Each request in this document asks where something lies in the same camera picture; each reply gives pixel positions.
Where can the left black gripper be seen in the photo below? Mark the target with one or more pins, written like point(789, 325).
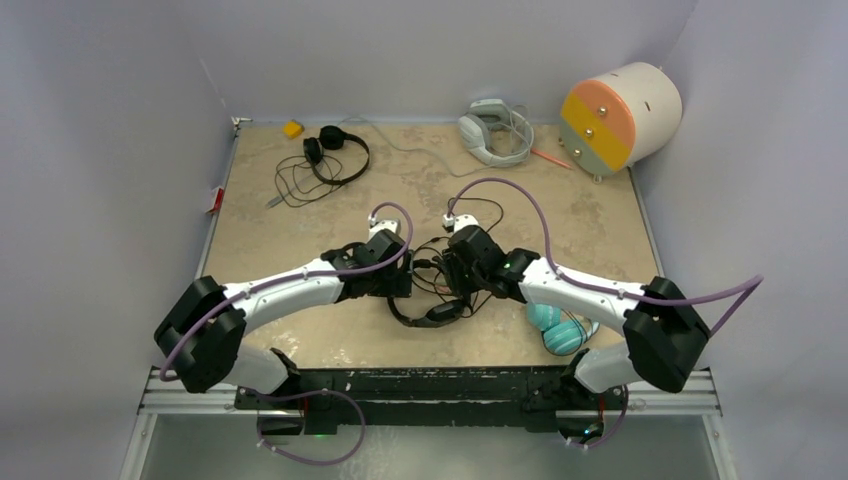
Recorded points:
point(397, 286)

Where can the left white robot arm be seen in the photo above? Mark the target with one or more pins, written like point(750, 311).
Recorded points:
point(202, 335)

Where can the small yellow block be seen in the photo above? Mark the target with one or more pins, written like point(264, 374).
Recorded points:
point(293, 129)

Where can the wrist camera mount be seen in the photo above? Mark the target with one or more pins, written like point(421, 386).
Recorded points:
point(377, 225)
point(453, 223)

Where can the white grey headphones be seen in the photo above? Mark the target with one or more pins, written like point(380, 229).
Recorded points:
point(486, 116)

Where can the red tag on wall edge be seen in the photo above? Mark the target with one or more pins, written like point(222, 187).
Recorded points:
point(216, 200)

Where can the round pastel drawer box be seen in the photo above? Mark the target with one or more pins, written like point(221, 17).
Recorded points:
point(610, 121)

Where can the orange pen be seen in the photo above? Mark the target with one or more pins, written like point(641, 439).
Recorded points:
point(551, 158)

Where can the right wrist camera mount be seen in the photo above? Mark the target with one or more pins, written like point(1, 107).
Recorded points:
point(453, 223)

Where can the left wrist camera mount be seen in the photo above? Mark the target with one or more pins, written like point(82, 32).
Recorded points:
point(377, 225)

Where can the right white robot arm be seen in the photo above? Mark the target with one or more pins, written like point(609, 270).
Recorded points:
point(663, 337)

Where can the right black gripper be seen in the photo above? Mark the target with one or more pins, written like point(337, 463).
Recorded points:
point(457, 285)

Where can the teal cat-ear headphones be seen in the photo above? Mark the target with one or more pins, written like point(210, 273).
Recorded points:
point(563, 333)

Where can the black headset with microphone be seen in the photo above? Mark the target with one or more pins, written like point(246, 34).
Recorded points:
point(438, 316)

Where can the black over-ear headphones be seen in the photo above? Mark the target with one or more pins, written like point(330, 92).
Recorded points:
point(329, 161)

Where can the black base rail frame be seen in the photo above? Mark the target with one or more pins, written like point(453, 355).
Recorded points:
point(534, 398)

